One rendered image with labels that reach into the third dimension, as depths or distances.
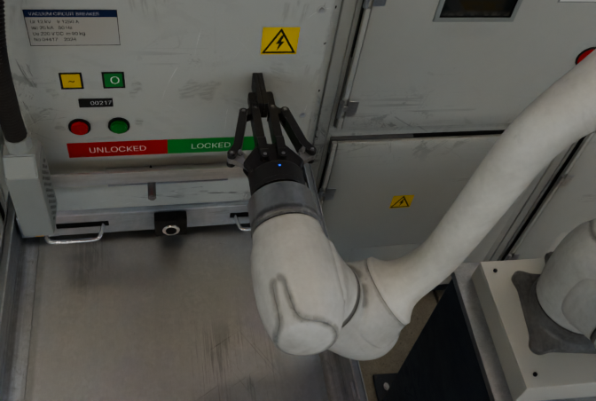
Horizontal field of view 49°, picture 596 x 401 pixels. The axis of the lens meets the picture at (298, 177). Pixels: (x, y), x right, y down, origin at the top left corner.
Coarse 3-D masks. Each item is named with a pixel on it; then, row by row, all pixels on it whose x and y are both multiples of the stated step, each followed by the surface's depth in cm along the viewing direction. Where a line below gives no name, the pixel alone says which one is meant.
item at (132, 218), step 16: (112, 208) 119; (128, 208) 120; (144, 208) 120; (160, 208) 121; (176, 208) 121; (192, 208) 122; (208, 208) 123; (224, 208) 123; (240, 208) 124; (64, 224) 119; (80, 224) 120; (96, 224) 121; (112, 224) 121; (128, 224) 122; (144, 224) 123; (192, 224) 126; (208, 224) 127
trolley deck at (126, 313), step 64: (0, 256) 118; (64, 256) 121; (128, 256) 122; (192, 256) 124; (64, 320) 112; (128, 320) 114; (192, 320) 115; (256, 320) 117; (64, 384) 105; (128, 384) 107; (192, 384) 108; (256, 384) 109; (320, 384) 111
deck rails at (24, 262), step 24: (24, 240) 121; (24, 264) 118; (24, 288) 115; (0, 312) 105; (24, 312) 112; (0, 336) 103; (24, 336) 109; (0, 360) 102; (24, 360) 107; (336, 360) 113; (0, 384) 101; (24, 384) 104; (336, 384) 111
